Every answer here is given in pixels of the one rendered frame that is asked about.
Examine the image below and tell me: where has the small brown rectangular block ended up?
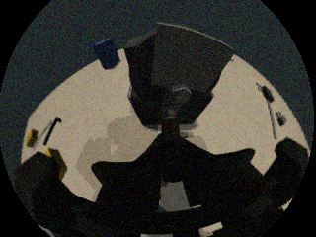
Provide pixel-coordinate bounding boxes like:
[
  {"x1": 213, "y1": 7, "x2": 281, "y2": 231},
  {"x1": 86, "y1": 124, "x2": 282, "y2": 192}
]
[{"x1": 27, "y1": 129, "x2": 39, "y2": 147}]

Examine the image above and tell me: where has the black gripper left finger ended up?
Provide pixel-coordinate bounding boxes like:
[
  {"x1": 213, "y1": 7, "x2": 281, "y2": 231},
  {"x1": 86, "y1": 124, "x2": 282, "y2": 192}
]
[{"x1": 91, "y1": 134, "x2": 162, "y2": 210}]

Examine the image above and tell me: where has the blue cube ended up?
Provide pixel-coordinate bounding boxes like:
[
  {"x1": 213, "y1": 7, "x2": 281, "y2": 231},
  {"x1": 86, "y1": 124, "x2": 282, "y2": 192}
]
[{"x1": 92, "y1": 39, "x2": 119, "y2": 70}]

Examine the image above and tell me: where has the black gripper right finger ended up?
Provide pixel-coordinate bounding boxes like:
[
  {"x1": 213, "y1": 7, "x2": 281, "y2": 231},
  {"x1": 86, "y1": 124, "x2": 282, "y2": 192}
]
[{"x1": 181, "y1": 136, "x2": 256, "y2": 206}]

